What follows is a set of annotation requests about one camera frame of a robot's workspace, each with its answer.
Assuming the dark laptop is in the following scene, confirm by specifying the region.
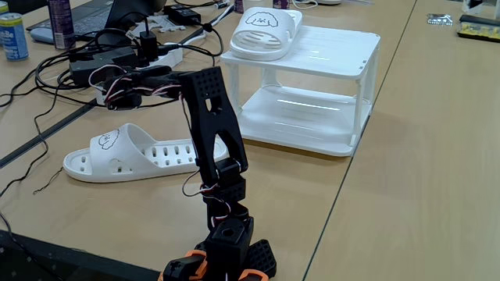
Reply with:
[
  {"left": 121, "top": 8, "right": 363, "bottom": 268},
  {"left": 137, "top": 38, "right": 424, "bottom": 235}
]
[{"left": 27, "top": 0, "right": 169, "bottom": 44}]

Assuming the black cable with ferrite bead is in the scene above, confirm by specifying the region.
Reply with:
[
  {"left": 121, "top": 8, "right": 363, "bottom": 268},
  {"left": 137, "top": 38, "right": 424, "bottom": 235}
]
[{"left": 155, "top": 21, "right": 226, "bottom": 58}]

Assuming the grey computer mouse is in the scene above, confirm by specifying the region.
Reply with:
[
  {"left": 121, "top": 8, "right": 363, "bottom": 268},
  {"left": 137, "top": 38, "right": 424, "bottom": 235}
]
[{"left": 29, "top": 26, "right": 55, "bottom": 44}]

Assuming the black power adapter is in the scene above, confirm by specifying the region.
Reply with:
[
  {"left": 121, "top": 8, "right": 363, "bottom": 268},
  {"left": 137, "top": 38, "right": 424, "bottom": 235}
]
[{"left": 69, "top": 58, "right": 118, "bottom": 87}]

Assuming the tall purple drink can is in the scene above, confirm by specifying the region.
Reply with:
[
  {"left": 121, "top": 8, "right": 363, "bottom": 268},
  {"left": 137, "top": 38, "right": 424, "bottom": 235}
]
[{"left": 47, "top": 0, "right": 76, "bottom": 51}]

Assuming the white two-tier shoe rack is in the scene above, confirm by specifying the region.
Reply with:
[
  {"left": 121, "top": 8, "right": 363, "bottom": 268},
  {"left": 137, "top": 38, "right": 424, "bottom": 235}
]
[{"left": 220, "top": 21, "right": 382, "bottom": 158}]

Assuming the white box with black mark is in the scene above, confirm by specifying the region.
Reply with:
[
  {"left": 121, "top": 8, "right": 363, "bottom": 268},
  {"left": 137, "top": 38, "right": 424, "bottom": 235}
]
[{"left": 462, "top": 0, "right": 500, "bottom": 19}]

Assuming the silver foil wrapper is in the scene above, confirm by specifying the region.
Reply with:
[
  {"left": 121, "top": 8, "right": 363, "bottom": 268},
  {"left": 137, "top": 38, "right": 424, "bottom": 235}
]
[{"left": 427, "top": 13, "right": 454, "bottom": 27}]

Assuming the white printed plastic bracket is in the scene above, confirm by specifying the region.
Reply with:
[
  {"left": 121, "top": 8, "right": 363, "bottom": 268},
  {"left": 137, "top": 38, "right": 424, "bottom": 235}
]
[
  {"left": 154, "top": 15, "right": 187, "bottom": 33},
  {"left": 127, "top": 21, "right": 157, "bottom": 37}
]

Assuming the white power strip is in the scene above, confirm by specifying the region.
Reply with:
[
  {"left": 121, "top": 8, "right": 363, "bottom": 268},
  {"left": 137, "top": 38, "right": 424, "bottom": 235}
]
[{"left": 95, "top": 42, "right": 184, "bottom": 107}]

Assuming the white power strip cord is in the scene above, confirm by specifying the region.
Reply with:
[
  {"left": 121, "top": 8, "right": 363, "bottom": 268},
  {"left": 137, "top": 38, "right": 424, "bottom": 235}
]
[{"left": 181, "top": 2, "right": 235, "bottom": 47}]

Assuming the long black looping cable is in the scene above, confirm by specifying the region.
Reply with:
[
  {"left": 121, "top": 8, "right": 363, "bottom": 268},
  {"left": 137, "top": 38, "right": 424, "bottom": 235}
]
[{"left": 34, "top": 54, "right": 218, "bottom": 110}]

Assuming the thin black trailing cable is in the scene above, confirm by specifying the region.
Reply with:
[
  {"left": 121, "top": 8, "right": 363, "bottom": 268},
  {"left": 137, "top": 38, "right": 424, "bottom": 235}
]
[{"left": 0, "top": 77, "right": 63, "bottom": 251}]

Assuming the yellow patterned packet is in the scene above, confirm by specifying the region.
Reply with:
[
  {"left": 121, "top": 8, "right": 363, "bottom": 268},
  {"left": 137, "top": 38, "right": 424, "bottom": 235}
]
[{"left": 456, "top": 22, "right": 500, "bottom": 43}]

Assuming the white coiled cable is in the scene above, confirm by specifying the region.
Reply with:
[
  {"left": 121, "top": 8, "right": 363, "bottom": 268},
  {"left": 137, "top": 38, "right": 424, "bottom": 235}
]
[{"left": 291, "top": 0, "right": 320, "bottom": 11}]

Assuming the white slipper with dog print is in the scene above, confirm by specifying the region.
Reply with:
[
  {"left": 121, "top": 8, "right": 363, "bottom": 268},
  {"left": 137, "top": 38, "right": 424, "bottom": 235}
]
[
  {"left": 229, "top": 6, "right": 304, "bottom": 62},
  {"left": 62, "top": 123, "right": 230, "bottom": 183}
]

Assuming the thin dark twig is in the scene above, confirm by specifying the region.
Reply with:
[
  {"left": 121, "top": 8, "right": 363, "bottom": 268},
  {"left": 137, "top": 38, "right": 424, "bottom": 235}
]
[{"left": 32, "top": 167, "right": 64, "bottom": 195}]

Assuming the black laptop charger brick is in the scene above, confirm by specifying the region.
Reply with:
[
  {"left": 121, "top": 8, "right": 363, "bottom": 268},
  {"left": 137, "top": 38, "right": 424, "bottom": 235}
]
[{"left": 163, "top": 4, "right": 202, "bottom": 27}]

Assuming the black adapter with green light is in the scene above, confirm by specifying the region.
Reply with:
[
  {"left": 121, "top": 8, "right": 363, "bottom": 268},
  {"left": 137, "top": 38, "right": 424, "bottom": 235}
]
[{"left": 92, "top": 46, "right": 138, "bottom": 71}]

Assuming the black flat bar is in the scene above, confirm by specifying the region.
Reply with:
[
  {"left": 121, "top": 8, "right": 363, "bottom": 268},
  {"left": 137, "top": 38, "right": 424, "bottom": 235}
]
[{"left": 459, "top": 14, "right": 500, "bottom": 25}]

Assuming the black power plug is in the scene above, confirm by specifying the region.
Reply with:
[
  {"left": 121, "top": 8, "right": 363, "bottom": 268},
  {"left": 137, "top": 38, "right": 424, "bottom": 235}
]
[{"left": 139, "top": 30, "right": 159, "bottom": 63}]

